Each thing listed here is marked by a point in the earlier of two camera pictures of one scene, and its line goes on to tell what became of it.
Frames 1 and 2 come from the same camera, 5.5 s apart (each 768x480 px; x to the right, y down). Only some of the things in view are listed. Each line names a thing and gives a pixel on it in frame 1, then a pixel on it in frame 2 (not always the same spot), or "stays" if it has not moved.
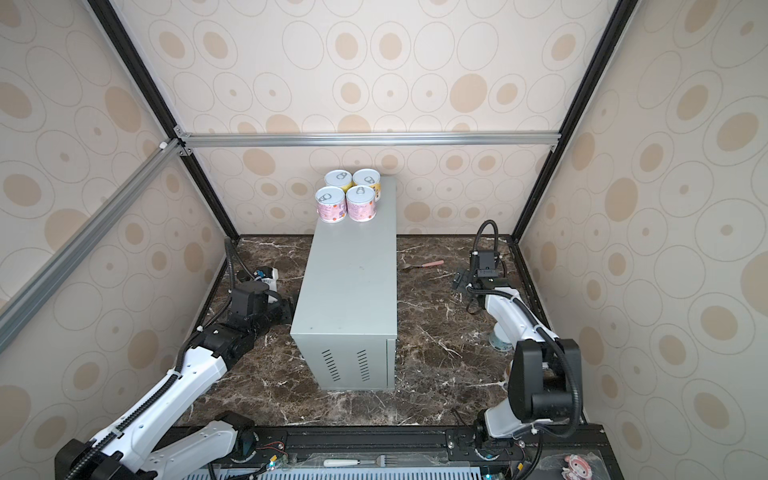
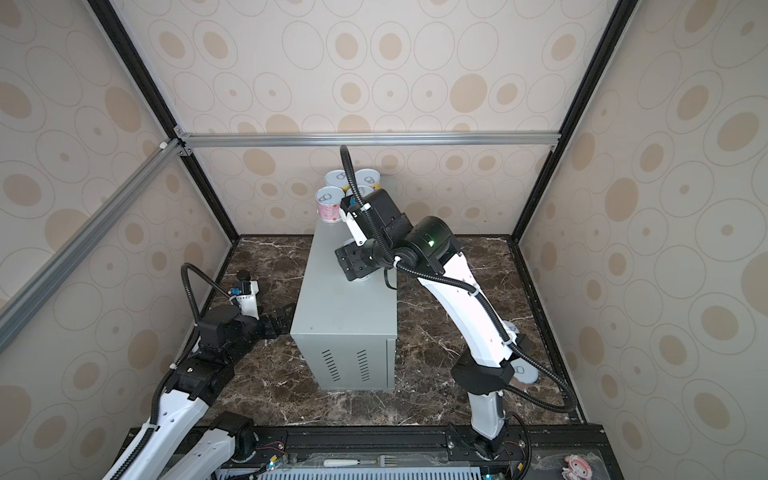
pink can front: x=331 y=204 stays
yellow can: x=339 y=178 stays
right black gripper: x=465 y=277 -> x=349 y=263
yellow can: x=368 y=178 stays
